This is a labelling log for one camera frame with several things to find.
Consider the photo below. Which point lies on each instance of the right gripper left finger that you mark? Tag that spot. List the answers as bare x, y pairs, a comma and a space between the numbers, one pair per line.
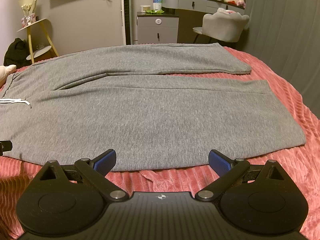
93, 174

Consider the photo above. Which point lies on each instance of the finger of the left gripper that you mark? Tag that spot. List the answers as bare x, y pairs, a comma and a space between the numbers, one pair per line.
5, 146

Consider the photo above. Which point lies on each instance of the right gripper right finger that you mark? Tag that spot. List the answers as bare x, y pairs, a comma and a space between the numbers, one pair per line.
229, 172

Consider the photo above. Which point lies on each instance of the grey sweatpants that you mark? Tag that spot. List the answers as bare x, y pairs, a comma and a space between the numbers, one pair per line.
158, 106

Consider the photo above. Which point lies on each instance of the cream pillow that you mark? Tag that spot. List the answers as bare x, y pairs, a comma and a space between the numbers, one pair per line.
5, 71

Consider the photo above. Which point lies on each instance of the pink ribbed bedspread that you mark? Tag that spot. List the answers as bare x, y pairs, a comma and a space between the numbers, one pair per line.
300, 162

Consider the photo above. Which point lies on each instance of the yellow round side table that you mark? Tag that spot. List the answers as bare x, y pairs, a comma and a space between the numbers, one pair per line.
39, 40

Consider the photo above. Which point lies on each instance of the black bag on floor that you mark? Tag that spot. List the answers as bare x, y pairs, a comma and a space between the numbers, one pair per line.
17, 54

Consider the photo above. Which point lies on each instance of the wrapped flower bouquet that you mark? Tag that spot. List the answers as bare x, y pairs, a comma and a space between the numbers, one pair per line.
28, 7

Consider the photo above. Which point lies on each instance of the grey upholstered chair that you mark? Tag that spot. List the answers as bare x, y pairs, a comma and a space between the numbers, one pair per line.
224, 25

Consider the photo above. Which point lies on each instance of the grey curtain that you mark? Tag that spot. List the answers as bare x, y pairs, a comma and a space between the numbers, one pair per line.
284, 34

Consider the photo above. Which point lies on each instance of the grey drawer cabinet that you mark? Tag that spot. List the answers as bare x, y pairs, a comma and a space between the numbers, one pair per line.
157, 28

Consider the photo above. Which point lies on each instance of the grey vanity desk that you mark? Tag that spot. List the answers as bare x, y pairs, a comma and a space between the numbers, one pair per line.
191, 13

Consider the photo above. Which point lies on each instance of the pink plush toy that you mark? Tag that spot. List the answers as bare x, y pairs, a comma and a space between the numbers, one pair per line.
241, 3

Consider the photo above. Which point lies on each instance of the blue white box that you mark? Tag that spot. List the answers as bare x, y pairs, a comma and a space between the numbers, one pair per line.
157, 5

